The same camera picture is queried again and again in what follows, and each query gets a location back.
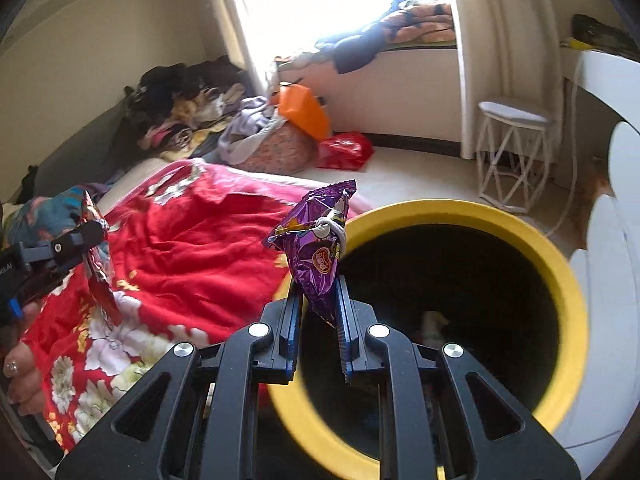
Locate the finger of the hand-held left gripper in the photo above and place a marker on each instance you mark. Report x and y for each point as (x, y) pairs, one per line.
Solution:
(60, 247)
(50, 277)

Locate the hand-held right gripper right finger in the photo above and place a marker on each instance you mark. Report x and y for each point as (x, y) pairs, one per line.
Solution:
(345, 330)

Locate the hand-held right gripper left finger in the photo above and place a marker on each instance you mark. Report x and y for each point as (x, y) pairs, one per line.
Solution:
(295, 320)

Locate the red silver snack wrapper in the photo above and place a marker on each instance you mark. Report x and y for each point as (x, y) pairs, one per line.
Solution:
(100, 280)

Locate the purple snack wrapper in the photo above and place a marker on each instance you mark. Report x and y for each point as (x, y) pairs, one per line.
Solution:
(310, 255)

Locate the yellow rimmed black bin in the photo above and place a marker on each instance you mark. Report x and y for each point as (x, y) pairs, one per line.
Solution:
(450, 285)

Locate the person's left hand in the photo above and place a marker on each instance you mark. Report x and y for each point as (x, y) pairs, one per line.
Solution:
(25, 375)

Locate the teal floral quilt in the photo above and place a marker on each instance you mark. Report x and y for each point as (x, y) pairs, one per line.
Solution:
(45, 215)

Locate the black cloth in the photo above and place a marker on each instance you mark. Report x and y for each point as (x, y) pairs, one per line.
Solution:
(30, 180)

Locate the grey bed headboard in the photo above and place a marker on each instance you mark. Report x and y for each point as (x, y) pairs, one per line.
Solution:
(85, 150)

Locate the beige bed mattress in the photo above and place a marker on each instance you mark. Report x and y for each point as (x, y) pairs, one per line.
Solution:
(135, 180)

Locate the red floral blanket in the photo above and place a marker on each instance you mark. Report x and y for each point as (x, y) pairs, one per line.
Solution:
(200, 240)

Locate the pink floral bag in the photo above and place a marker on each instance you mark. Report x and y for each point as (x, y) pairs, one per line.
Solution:
(280, 152)

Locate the red plastic bag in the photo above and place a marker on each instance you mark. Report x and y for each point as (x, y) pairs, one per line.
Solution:
(345, 152)

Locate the grey white garment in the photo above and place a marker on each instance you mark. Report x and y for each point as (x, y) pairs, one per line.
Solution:
(245, 130)

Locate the pile of clothes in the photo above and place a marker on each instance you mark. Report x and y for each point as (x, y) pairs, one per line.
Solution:
(165, 80)

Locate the orange bag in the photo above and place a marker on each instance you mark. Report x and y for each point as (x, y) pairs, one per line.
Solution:
(302, 110)

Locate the white window seat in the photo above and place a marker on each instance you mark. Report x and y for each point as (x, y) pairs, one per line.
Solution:
(400, 95)

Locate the white petal chair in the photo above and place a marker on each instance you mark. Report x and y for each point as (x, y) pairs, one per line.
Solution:
(615, 260)

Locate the cream curtain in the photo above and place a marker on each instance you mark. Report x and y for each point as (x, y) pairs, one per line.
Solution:
(235, 25)
(500, 60)

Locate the orange patterned blanket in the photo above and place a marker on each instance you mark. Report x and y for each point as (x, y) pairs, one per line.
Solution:
(415, 25)

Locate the dark framed window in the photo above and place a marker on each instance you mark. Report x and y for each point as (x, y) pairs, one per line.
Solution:
(325, 0)

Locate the white desk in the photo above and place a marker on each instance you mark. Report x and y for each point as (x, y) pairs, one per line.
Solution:
(610, 90)

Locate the yellow cloth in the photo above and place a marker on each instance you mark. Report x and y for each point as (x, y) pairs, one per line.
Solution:
(575, 44)

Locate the dark bag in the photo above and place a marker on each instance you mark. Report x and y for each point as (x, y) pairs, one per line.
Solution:
(600, 32)

